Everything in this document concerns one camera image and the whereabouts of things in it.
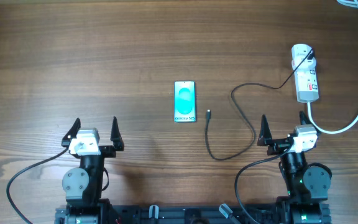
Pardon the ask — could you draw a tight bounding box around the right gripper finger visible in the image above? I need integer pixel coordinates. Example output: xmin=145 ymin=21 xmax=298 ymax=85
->
xmin=299 ymin=111 xmax=321 ymax=135
xmin=257 ymin=114 xmax=273 ymax=146

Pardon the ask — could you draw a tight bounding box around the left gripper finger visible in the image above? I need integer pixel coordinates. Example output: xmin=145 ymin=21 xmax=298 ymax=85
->
xmin=62 ymin=118 xmax=81 ymax=147
xmin=110 ymin=116 xmax=124 ymax=151

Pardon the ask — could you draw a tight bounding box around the black USB charging cable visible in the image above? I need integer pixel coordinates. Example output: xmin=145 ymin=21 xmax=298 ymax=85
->
xmin=204 ymin=48 xmax=316 ymax=161

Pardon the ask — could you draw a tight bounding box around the white power strip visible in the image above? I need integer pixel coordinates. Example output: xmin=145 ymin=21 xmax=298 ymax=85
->
xmin=291 ymin=44 xmax=319 ymax=103

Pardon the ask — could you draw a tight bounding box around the teal Galaxy smartphone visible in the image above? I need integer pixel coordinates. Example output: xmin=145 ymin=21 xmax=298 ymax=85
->
xmin=174 ymin=81 xmax=196 ymax=123

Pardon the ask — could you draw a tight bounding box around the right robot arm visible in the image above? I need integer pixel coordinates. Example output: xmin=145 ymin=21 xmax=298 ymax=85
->
xmin=257 ymin=111 xmax=333 ymax=224

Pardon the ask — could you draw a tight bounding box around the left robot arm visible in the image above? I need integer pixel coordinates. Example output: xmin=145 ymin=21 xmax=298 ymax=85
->
xmin=55 ymin=117 xmax=124 ymax=223

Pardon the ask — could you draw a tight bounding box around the white charger plug adapter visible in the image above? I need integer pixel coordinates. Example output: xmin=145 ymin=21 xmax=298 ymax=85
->
xmin=291 ymin=55 xmax=316 ymax=70

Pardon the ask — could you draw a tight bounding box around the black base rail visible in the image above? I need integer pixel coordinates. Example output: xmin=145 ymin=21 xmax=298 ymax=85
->
xmin=54 ymin=203 xmax=332 ymax=224

